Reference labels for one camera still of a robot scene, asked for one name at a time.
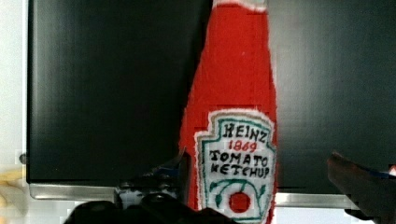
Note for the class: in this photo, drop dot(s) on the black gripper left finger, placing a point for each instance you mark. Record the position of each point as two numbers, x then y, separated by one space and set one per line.
171 178

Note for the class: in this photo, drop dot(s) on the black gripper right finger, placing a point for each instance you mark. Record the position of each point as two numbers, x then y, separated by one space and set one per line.
373 192

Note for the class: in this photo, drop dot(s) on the red knitted ketchup bottle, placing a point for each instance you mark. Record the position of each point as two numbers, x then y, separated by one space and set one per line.
229 123

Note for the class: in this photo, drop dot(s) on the black toaster oven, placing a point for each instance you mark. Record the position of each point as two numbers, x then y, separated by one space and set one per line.
108 79

